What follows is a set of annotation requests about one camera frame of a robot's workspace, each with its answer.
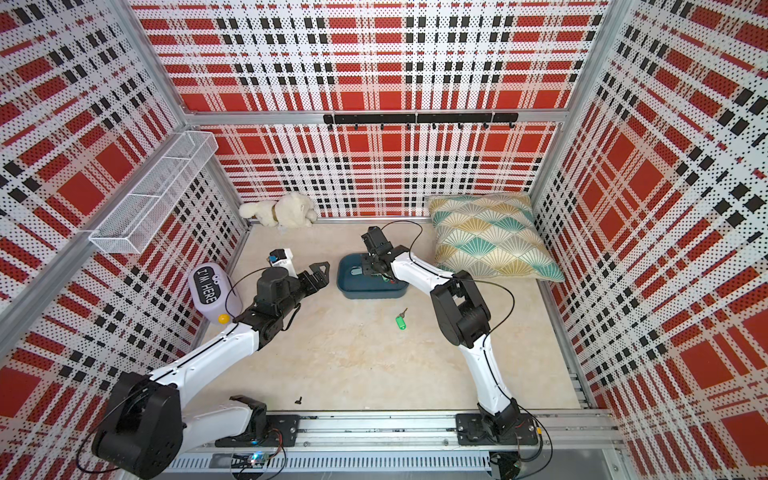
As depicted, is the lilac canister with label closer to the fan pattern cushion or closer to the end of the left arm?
the end of the left arm

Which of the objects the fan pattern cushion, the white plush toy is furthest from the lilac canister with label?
the fan pattern cushion

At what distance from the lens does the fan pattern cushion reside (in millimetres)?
948

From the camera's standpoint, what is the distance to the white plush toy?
1.14 metres

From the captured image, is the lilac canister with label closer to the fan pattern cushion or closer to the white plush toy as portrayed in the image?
the white plush toy

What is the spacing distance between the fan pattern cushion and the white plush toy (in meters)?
0.54
